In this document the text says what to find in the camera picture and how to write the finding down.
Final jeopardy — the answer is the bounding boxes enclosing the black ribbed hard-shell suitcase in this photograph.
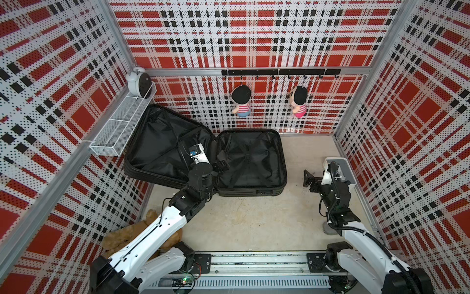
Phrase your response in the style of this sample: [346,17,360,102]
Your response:
[124,105,288,197]

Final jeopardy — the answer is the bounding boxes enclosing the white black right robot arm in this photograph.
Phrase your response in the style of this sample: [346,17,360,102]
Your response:
[303,159,434,294]

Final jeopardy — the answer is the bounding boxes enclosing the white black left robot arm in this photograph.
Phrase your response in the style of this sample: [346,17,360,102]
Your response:
[89,144,229,294]

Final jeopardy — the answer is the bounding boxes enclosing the white tissue box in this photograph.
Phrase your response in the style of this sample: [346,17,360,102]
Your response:
[323,157,357,189]

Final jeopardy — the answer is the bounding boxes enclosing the plush doll blue shorts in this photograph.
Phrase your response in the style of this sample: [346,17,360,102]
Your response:
[231,85,252,118]

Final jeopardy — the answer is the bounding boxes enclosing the plush doll pink outfit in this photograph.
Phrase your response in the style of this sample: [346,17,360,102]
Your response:
[289,86,308,118]

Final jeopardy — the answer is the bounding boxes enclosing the white round alarm clock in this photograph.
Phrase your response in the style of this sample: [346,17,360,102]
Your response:
[126,67,152,98]

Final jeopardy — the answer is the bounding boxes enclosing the brown teddy bear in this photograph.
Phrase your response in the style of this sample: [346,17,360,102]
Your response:
[102,209,183,260]

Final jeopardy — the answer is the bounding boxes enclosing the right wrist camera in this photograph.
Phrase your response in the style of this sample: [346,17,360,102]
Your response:
[321,162,332,185]

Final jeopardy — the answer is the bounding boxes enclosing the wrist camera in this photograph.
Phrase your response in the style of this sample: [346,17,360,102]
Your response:
[321,162,332,185]
[188,143,210,164]

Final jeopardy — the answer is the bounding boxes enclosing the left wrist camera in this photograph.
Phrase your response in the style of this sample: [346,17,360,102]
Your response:
[188,143,210,164]

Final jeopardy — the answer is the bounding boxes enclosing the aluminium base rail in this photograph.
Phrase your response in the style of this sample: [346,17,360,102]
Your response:
[147,251,369,294]

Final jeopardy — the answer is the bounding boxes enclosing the white wire mesh shelf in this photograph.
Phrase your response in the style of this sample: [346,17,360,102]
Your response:
[90,82,156,157]

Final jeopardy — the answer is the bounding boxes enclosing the black wall hook rail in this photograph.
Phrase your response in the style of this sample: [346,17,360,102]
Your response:
[221,69,341,77]

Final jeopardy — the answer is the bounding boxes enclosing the green circuit board with wires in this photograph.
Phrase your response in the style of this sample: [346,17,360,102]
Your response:
[174,263,202,294]

